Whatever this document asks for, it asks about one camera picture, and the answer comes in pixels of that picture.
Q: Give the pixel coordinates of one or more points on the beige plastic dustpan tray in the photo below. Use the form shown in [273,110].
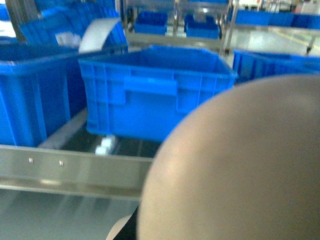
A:
[245,165]

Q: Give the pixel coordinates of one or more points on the metal shelf rack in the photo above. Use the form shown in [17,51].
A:
[79,173]

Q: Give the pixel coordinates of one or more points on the blue plastic bin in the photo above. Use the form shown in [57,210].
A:
[41,89]
[250,65]
[144,94]

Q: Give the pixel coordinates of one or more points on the blue plastic bin right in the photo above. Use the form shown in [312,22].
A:
[250,65]

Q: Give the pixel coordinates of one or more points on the blue plastic bin left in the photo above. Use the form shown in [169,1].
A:
[41,89]

